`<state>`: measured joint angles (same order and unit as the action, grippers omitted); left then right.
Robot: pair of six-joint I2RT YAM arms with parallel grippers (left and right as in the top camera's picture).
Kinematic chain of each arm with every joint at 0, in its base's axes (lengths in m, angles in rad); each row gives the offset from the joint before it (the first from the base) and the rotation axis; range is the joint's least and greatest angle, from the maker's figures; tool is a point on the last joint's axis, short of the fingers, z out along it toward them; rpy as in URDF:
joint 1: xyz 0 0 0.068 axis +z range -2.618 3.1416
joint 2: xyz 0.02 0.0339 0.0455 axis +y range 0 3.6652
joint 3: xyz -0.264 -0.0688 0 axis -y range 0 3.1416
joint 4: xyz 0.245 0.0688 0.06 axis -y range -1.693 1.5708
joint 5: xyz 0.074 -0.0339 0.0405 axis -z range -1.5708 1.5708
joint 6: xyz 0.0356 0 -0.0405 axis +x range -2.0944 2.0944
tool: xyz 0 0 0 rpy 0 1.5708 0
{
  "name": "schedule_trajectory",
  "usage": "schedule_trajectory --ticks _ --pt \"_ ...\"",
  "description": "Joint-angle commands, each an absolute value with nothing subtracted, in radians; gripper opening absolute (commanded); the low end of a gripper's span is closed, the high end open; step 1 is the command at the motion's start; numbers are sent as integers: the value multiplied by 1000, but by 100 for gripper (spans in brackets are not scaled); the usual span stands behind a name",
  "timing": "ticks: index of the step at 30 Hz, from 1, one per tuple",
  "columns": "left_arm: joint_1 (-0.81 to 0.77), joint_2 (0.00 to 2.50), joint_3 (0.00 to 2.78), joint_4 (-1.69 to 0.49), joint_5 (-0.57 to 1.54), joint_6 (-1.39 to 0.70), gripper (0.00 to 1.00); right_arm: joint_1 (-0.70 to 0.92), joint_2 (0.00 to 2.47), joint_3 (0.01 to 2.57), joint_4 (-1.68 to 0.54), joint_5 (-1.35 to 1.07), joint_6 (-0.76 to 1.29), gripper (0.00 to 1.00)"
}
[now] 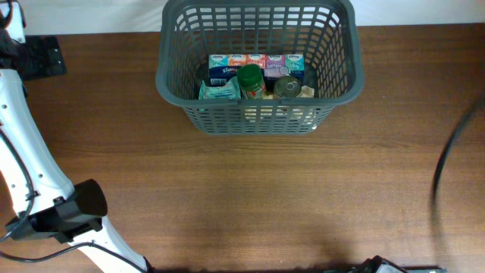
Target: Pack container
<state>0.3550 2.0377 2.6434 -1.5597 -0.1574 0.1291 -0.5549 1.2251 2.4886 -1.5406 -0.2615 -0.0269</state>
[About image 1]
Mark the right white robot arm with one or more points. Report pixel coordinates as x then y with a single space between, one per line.
379 264

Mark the green lid glass jar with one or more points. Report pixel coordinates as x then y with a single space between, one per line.
251 81

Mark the grey plastic shopping basket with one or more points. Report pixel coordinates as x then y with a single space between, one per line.
323 31

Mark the teal wet wipes packet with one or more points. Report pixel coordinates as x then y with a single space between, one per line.
231 90

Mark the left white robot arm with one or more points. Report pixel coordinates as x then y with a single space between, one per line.
46 203

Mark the Kleenex tissue multipack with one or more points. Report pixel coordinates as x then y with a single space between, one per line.
223 67

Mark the tan paper bag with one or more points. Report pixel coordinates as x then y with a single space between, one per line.
252 113

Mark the silver pull-tab tin can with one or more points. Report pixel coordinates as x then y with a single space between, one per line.
287 87

